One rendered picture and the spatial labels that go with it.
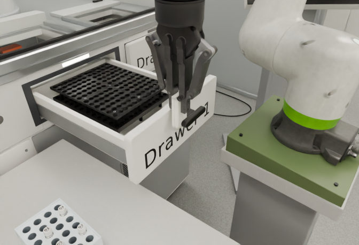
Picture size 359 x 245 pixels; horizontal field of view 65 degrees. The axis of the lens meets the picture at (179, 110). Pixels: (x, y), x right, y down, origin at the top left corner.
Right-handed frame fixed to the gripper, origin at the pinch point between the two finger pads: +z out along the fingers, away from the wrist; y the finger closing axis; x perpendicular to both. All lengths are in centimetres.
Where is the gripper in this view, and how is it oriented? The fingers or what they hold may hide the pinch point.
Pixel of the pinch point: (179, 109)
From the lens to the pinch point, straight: 52.6
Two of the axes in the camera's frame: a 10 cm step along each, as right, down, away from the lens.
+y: 8.2, 3.2, -4.8
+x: 5.8, -4.5, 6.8
